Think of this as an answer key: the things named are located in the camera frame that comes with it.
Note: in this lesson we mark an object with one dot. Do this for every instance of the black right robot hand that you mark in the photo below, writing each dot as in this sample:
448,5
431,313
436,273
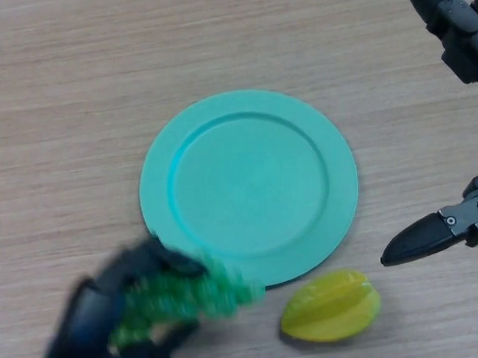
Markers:
466,39

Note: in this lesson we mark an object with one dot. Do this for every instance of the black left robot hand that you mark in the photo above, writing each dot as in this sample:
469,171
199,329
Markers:
85,326

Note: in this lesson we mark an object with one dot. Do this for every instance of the green grapes bunch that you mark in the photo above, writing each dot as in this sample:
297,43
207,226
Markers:
189,299

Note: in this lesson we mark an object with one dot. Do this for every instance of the round green plate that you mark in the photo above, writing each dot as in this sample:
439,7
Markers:
249,186

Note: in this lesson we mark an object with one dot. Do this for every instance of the yellow starfruit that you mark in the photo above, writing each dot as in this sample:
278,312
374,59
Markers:
332,311

